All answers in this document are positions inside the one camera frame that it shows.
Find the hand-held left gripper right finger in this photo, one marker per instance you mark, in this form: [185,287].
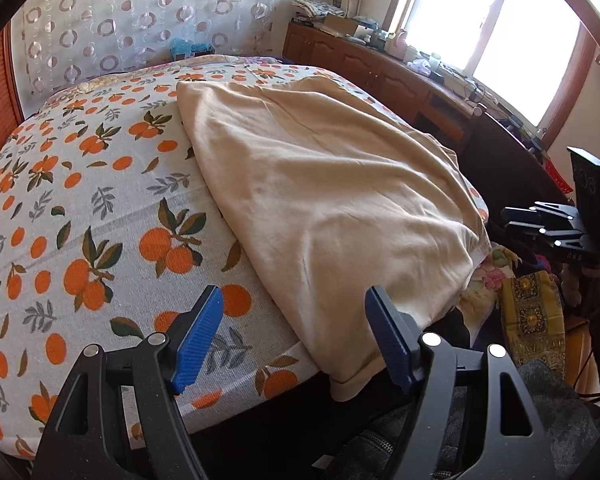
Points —
[392,340]

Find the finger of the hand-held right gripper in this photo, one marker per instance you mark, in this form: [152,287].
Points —
[555,211]
[520,220]

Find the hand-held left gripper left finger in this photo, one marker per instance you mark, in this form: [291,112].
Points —
[200,340]

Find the beige printed t-shirt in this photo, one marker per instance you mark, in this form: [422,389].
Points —
[330,200]

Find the person's right hand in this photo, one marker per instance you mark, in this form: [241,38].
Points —
[572,287]

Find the pink floral cloth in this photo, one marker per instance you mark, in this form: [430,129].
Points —
[487,272]

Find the yellow patterned cloth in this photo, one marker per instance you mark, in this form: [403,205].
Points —
[532,320]

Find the person's grey pants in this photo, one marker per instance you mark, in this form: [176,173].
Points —
[555,410]

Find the orange fruit print bed sheet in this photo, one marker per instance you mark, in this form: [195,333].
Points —
[80,210]

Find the window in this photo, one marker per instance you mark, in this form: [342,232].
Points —
[480,20]

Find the white bottle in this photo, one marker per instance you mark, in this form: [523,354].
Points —
[397,42]

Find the wooden cabinet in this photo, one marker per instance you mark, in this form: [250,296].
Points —
[360,67]

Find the cardboard box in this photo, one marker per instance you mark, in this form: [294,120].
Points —
[342,25]

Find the floral quilt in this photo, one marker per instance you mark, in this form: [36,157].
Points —
[225,60]

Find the stack of folded cloths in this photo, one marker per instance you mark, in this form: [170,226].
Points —
[320,10]

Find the teal box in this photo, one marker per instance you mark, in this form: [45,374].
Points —
[192,49]

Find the wooden slatted panel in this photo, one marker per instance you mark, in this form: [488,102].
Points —
[0,110]

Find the sheer circle pattern curtain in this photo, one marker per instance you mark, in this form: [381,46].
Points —
[130,10]

